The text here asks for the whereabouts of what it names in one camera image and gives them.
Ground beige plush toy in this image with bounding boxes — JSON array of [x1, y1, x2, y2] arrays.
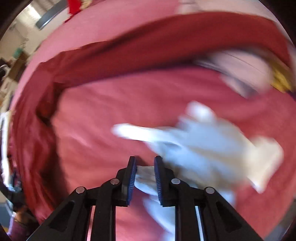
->
[[80, 0, 92, 10]]

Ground person left hand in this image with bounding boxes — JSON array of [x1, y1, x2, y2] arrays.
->
[[12, 206, 31, 226]]

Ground white cotton gloves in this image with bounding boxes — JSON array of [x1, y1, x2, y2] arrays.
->
[[111, 100, 285, 241]]

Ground dark red fleece jacket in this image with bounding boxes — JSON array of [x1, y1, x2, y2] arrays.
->
[[9, 11, 295, 223]]

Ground bright red garment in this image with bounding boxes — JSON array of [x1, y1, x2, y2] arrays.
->
[[66, 0, 82, 22]]

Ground pink bed blanket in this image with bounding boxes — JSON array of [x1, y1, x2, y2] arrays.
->
[[13, 1, 295, 240]]

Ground teal box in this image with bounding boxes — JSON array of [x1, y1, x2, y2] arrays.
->
[[13, 47, 23, 59]]

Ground grey white headboard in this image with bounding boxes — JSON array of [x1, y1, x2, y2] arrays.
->
[[35, 0, 68, 30]]

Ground light pink sweater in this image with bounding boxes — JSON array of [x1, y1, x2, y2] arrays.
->
[[178, 0, 275, 98]]

